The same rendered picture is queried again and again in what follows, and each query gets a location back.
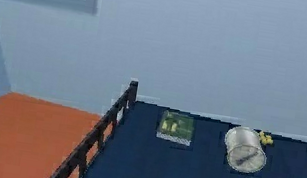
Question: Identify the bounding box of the green book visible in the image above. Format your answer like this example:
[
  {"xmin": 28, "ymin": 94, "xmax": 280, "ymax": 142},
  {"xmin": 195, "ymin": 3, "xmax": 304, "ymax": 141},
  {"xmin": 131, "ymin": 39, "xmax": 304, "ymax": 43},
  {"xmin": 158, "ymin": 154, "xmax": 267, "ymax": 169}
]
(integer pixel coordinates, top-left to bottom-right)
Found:
[{"xmin": 155, "ymin": 108, "xmax": 196, "ymax": 147}]

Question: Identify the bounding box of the white round alarm clock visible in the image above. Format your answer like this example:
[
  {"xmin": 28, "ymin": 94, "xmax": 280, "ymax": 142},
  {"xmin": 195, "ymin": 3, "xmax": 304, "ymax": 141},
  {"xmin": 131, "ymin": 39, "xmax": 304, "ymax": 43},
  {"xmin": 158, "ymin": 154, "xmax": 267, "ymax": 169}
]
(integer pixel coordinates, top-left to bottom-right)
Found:
[{"xmin": 219, "ymin": 123, "xmax": 272, "ymax": 176}]

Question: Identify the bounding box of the small yellow toy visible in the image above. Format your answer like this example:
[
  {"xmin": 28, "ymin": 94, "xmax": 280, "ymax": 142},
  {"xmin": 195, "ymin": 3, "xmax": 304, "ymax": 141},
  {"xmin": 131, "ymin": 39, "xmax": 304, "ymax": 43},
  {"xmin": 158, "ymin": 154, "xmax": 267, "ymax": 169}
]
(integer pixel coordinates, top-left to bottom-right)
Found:
[{"xmin": 257, "ymin": 130, "xmax": 275, "ymax": 147}]

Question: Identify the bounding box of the dark blue bed black frame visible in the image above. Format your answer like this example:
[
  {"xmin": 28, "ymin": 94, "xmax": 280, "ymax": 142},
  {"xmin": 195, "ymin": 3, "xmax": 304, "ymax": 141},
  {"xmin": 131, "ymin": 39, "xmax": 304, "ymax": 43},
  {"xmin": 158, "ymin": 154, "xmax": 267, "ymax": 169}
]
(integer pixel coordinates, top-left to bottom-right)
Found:
[{"xmin": 44, "ymin": 69, "xmax": 307, "ymax": 178}]

